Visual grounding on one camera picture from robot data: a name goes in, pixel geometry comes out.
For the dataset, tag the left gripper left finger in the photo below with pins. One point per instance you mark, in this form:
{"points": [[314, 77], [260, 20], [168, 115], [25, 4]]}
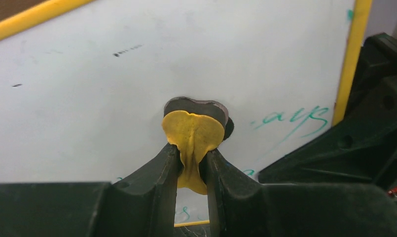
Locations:
{"points": [[140, 205]]}

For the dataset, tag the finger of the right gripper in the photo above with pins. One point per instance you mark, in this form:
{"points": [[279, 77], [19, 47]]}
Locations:
{"points": [[362, 148]]}

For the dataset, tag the yellow framed whiteboard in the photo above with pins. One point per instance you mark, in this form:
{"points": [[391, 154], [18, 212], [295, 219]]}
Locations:
{"points": [[83, 83]]}

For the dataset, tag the yellow and black eraser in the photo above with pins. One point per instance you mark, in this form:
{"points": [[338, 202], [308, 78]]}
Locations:
{"points": [[195, 127]]}

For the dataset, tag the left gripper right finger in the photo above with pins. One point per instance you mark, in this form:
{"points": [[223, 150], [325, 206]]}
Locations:
{"points": [[241, 207]]}

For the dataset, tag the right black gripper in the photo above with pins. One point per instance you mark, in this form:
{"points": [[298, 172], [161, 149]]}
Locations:
{"points": [[377, 60]]}

